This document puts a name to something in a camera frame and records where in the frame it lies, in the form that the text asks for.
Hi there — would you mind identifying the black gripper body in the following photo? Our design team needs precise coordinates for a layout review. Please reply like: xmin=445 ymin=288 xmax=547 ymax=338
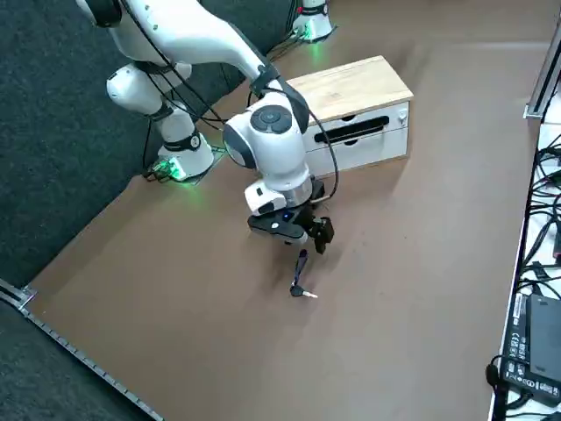
xmin=246 ymin=204 xmax=316 ymax=246

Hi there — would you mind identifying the black key with blue strap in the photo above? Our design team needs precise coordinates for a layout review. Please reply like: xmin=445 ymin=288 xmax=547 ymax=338
xmin=288 ymin=248 xmax=319 ymax=301

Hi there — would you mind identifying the wooden drawer box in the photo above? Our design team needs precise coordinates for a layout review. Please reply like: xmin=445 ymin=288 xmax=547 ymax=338
xmin=284 ymin=55 xmax=415 ymax=176

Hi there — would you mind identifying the black labelled power adapter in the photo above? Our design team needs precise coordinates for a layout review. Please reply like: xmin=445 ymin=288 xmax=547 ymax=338
xmin=501 ymin=291 xmax=561 ymax=408

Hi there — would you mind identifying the black flat box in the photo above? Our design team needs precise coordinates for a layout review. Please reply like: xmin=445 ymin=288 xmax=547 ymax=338
xmin=527 ymin=294 xmax=561 ymax=381

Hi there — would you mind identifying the black drawer handle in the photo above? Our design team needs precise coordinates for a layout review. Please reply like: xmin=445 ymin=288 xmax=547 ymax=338
xmin=313 ymin=115 xmax=391 ymax=146

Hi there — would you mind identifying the black base cable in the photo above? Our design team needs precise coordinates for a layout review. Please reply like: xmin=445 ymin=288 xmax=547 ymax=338
xmin=140 ymin=117 xmax=155 ymax=180

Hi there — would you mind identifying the black adapter cable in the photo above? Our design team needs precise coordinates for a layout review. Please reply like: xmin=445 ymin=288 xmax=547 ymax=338
xmin=484 ymin=353 xmax=534 ymax=421

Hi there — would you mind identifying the aluminium table edge rail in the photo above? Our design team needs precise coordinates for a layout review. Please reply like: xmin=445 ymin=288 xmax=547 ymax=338
xmin=0 ymin=278 xmax=164 ymax=421

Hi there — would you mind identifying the aluminium camera post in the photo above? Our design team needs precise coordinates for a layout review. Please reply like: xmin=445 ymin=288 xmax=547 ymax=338
xmin=523 ymin=37 xmax=561 ymax=120

